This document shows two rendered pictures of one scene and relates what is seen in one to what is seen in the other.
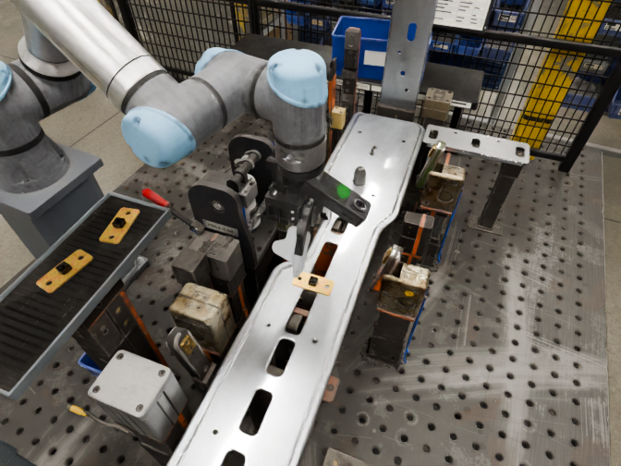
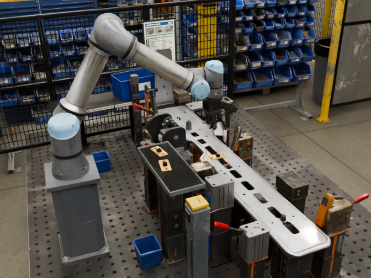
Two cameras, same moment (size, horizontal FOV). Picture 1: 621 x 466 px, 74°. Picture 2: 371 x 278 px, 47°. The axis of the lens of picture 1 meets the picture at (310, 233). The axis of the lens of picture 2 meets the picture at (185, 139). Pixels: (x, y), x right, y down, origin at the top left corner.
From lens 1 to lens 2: 151 cm
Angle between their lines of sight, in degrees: 39
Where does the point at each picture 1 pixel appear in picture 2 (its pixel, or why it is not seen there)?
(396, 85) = (162, 93)
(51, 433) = not seen: outside the picture
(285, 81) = (218, 67)
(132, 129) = (200, 87)
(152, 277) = (112, 230)
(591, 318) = (287, 149)
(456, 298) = not seen: hidden behind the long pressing
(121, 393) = (222, 181)
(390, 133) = (176, 111)
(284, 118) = (217, 79)
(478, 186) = not seen: hidden behind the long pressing
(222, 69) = (195, 71)
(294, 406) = (255, 178)
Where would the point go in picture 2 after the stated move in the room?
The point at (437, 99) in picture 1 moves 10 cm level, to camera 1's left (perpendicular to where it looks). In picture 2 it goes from (183, 92) to (171, 96)
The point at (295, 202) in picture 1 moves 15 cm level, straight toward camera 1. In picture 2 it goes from (217, 111) to (245, 120)
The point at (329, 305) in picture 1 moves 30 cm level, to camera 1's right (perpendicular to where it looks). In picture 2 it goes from (230, 158) to (268, 137)
